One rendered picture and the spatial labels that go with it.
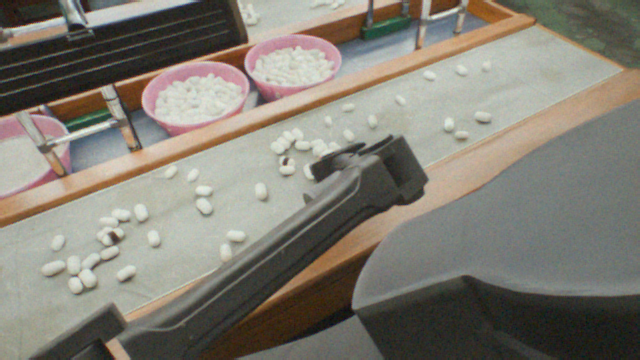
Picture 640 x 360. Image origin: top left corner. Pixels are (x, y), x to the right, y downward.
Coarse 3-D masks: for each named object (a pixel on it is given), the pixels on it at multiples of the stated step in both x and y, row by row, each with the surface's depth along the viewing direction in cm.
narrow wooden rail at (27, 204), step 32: (480, 32) 124; (512, 32) 128; (384, 64) 112; (416, 64) 113; (288, 96) 103; (320, 96) 102; (224, 128) 94; (256, 128) 97; (128, 160) 87; (160, 160) 88; (32, 192) 81; (64, 192) 81; (0, 224) 78
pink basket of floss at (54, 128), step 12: (0, 120) 96; (12, 120) 97; (48, 120) 96; (0, 132) 97; (24, 132) 98; (48, 132) 98; (60, 132) 96; (60, 156) 87; (36, 180) 83; (48, 180) 87; (12, 192) 81
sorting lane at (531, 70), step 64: (448, 64) 117; (512, 64) 117; (576, 64) 117; (320, 128) 98; (384, 128) 98; (128, 192) 85; (192, 192) 85; (0, 256) 74; (64, 256) 74; (128, 256) 74; (192, 256) 74; (0, 320) 66; (64, 320) 66
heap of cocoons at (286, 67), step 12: (288, 48) 122; (300, 48) 123; (264, 60) 118; (276, 60) 118; (288, 60) 117; (300, 60) 118; (312, 60) 118; (324, 60) 120; (252, 72) 114; (264, 72) 114; (276, 72) 114; (288, 72) 114; (300, 72) 114; (312, 72) 114; (324, 72) 114; (276, 84) 110; (288, 84) 110; (300, 84) 110; (276, 96) 109
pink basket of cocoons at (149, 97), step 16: (192, 64) 112; (208, 64) 112; (224, 64) 111; (176, 80) 112; (224, 80) 114; (240, 80) 110; (144, 96) 102; (240, 112) 104; (176, 128) 97; (192, 128) 97
